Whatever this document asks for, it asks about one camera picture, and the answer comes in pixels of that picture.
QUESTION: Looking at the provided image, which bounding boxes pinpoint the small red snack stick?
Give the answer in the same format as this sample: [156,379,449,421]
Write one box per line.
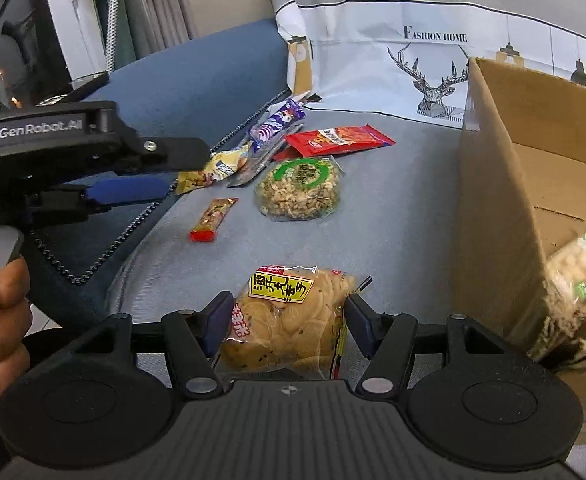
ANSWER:
[189,197,238,243]

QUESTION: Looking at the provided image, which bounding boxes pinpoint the yellow candy packet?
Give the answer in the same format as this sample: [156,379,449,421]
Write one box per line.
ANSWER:
[174,142,254,196]

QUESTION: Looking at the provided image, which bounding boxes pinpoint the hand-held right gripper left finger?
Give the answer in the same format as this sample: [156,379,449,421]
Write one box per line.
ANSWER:
[72,290,236,401]

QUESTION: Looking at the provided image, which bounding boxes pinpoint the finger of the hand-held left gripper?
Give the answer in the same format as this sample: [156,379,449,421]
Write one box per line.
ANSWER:
[38,174,168,223]
[115,132,210,178]

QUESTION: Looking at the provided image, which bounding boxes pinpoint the deer print pillow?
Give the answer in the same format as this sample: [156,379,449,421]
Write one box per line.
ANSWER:
[260,0,586,126]

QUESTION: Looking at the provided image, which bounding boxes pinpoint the round peanut cake packet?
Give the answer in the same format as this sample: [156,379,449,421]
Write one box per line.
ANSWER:
[254,156,346,222]

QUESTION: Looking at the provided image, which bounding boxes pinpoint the person's left hand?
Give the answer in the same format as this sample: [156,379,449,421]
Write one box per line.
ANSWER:
[0,257,32,437]

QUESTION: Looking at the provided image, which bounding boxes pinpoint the white ball snack packet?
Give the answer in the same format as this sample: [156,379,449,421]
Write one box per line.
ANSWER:
[545,225,586,306]

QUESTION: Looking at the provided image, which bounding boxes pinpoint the rice cracker bag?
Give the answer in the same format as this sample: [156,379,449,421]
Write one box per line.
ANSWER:
[220,265,374,381]

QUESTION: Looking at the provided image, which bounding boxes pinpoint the white door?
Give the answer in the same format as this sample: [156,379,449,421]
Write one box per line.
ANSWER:
[40,0,111,83]

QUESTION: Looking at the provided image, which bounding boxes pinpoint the purple snack packet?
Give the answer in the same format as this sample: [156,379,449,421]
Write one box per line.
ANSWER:
[249,100,308,153]

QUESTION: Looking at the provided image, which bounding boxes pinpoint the cardboard box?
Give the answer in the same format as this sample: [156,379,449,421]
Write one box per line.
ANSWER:
[453,57,586,446]

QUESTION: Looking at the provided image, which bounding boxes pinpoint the dark silver snack packet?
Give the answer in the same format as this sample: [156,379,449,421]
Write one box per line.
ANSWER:
[227,137,294,189]

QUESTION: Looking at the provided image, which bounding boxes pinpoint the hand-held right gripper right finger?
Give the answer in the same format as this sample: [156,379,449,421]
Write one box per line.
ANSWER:
[345,292,507,402]

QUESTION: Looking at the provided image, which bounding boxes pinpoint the grey curtain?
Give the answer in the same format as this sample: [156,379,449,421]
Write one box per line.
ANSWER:
[118,0,198,58]

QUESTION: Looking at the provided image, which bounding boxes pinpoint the red snack packet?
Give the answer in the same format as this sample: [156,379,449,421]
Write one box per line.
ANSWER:
[284,125,396,160]

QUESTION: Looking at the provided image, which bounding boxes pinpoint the dark glass panel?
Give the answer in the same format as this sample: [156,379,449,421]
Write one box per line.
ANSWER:
[0,0,68,116]

